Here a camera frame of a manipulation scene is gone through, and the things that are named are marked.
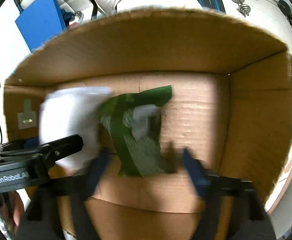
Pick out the white towel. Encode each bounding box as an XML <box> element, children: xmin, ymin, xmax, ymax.
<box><xmin>39</xmin><ymin>87</ymin><xmax>112</xmax><ymax>171</ymax></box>

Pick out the green packaged cloth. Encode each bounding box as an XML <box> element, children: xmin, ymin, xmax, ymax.
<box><xmin>97</xmin><ymin>86</ymin><xmax>173</xmax><ymax>177</ymax></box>

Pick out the person's left hand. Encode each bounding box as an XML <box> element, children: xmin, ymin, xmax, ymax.
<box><xmin>0</xmin><ymin>191</ymin><xmax>24</xmax><ymax>236</ymax></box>

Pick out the open cardboard box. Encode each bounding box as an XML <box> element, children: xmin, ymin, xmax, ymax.
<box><xmin>4</xmin><ymin>9</ymin><xmax>292</xmax><ymax>239</ymax></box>

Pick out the blue folded mat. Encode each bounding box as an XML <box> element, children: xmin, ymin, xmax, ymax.
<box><xmin>15</xmin><ymin>0</ymin><xmax>66</xmax><ymax>51</ymax></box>

